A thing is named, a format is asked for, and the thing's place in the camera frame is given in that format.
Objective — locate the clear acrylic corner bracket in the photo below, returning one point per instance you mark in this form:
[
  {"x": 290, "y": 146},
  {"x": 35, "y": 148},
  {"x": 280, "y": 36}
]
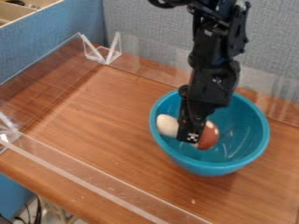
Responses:
[{"x": 104, "y": 55}]

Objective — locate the clear acrylic left barrier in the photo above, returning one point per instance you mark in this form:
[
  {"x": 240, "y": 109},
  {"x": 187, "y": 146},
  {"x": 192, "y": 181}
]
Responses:
[{"x": 44, "y": 85}]

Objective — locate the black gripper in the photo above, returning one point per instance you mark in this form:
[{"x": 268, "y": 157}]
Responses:
[{"x": 207, "y": 93}]

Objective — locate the clear acrylic front barrier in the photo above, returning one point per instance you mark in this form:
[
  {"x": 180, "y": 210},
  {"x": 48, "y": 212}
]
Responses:
[{"x": 115, "y": 190}]

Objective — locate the blue partition with wooden shelf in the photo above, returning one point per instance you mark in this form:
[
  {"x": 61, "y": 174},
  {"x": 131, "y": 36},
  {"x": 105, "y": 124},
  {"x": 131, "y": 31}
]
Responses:
[{"x": 31, "y": 37}]

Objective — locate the brown white toy mushroom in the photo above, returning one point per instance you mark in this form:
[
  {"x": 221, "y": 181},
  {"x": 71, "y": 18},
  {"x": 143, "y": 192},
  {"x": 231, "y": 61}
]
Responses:
[{"x": 167, "y": 127}]

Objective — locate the blue plastic bowl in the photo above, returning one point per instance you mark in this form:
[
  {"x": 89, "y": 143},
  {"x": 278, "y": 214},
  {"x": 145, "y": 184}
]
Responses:
[{"x": 243, "y": 137}]

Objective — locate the clear acrylic barrier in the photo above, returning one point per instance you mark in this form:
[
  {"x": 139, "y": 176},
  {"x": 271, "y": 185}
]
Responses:
[
  {"x": 163, "y": 62},
  {"x": 115, "y": 190},
  {"x": 44, "y": 85}
]

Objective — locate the clear acrylic back barrier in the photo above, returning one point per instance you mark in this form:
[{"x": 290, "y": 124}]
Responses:
[{"x": 163, "y": 62}]

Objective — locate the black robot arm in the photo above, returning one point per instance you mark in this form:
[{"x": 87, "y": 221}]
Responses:
[{"x": 219, "y": 38}]

